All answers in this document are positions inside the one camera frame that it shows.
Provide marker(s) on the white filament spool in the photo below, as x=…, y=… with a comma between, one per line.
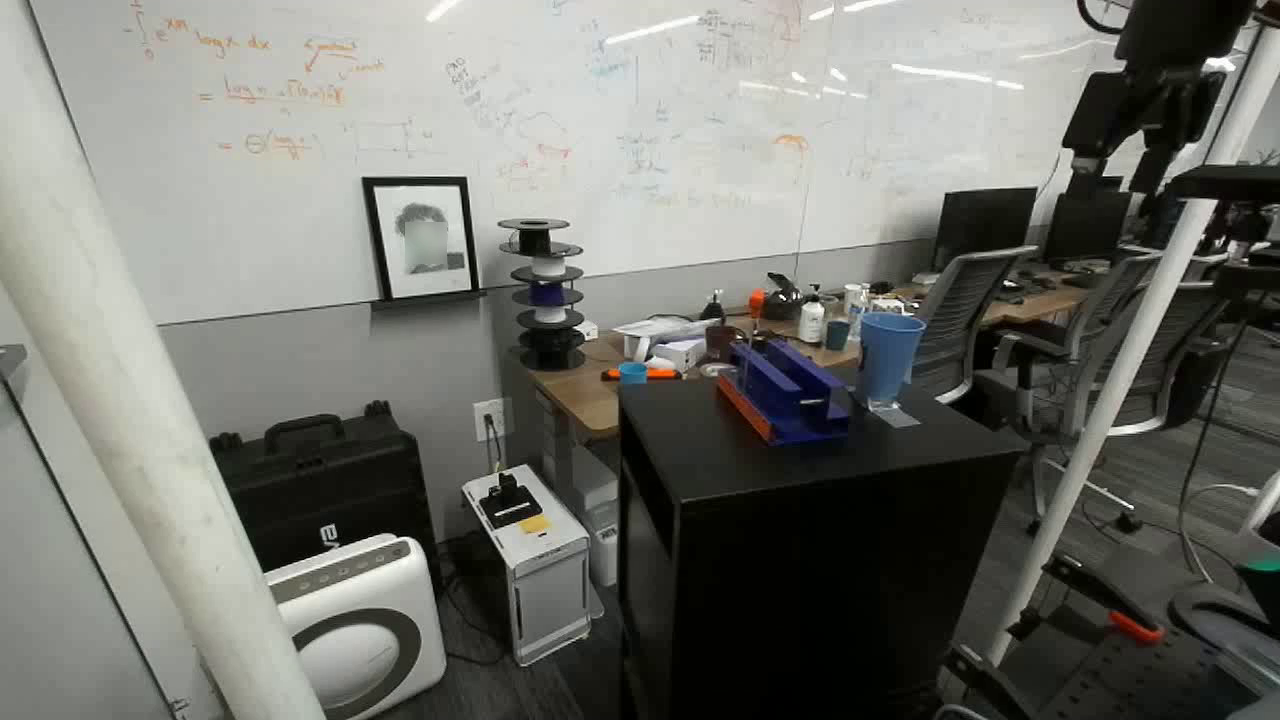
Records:
x=551, y=320
x=546, y=275

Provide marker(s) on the wall whiteboard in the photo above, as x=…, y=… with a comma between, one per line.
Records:
x=264, y=80

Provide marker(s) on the black hard equipment case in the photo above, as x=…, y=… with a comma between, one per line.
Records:
x=323, y=475

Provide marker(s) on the white box cabinet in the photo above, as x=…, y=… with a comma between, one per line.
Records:
x=542, y=586

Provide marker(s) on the black perforated breadboard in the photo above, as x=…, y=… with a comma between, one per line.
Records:
x=1163, y=685

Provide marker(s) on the white air purifier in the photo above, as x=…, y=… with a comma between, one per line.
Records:
x=360, y=627

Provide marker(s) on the white wall outlet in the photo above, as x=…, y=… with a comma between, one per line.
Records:
x=489, y=417

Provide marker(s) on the black computer monitor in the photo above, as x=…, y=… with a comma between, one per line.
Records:
x=1087, y=221
x=986, y=221

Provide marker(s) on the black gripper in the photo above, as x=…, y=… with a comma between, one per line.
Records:
x=1147, y=122

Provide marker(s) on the gray tape patch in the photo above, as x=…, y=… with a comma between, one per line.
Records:
x=895, y=417

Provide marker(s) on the black framed portrait photo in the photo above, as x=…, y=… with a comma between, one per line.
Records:
x=423, y=238

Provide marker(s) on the blue tool rack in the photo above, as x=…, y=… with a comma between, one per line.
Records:
x=786, y=387

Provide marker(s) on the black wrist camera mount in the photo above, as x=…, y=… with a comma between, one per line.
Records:
x=1183, y=34

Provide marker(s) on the white PVC pole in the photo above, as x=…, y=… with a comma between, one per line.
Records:
x=1135, y=345
x=120, y=403

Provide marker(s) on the gray mesh office chair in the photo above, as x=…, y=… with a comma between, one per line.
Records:
x=1147, y=334
x=966, y=300

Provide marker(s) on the orange tool on desk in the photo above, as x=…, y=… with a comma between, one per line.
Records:
x=655, y=372

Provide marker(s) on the orange rack base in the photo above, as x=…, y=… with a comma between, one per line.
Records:
x=747, y=406

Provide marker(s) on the black table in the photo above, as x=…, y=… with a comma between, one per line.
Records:
x=800, y=534

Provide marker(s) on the small blue cup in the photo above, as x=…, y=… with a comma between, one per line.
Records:
x=838, y=334

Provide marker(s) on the black filament spool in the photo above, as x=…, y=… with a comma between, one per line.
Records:
x=532, y=238
x=551, y=348

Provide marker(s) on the black stereo camera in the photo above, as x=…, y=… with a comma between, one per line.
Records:
x=1220, y=180

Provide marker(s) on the blue filament spool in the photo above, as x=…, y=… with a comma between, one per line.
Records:
x=551, y=293

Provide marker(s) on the black device on white box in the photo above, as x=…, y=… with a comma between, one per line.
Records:
x=509, y=505

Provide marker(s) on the white bottle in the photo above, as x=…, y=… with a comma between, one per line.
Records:
x=812, y=320

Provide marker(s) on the large blue cup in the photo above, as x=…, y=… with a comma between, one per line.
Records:
x=886, y=353

